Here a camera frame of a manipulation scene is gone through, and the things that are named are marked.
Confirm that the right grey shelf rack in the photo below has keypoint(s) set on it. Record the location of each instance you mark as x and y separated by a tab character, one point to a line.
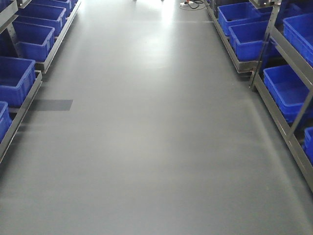
273	41

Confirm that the grey shelf rack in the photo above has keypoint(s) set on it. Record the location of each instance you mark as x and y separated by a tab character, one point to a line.
273	41
11	117

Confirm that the left grey shelf rack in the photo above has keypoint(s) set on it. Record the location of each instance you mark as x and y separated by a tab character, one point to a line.
11	117

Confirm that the blue bin right middle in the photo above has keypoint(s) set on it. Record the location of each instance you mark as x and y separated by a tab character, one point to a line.
247	40

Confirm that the blue bin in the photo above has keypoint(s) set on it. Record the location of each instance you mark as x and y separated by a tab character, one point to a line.
287	90
45	15
34	41
298	30
17	76
247	40
239	13

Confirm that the blue bin right far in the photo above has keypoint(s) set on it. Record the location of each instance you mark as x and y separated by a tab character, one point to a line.
239	13

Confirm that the blue bin right lower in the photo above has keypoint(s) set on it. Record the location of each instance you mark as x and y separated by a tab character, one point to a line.
287	90

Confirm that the blue bin left middle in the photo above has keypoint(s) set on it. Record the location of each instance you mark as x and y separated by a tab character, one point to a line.
34	41

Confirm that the blue bin left near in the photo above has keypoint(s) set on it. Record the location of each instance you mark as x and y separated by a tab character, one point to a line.
17	76

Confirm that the blue bin left far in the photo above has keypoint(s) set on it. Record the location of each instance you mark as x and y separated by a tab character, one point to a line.
45	15

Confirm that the blue bin right upper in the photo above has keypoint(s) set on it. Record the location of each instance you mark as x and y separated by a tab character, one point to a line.
298	30

